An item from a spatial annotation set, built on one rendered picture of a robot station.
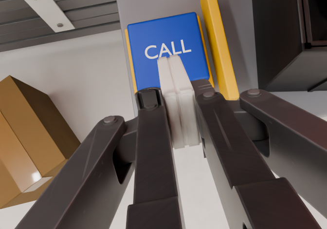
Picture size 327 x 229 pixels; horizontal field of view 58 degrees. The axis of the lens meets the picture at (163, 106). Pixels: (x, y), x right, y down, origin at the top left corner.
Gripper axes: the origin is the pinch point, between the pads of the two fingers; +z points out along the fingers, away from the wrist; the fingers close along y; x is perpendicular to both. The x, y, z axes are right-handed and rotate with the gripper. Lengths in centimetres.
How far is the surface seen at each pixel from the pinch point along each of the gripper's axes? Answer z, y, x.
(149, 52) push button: 12.0, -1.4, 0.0
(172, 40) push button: 12.5, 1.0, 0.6
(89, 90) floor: 58, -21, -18
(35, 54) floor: 66, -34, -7
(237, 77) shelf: 12.5, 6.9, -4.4
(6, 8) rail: 40.8, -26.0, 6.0
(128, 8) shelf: 18.3, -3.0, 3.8
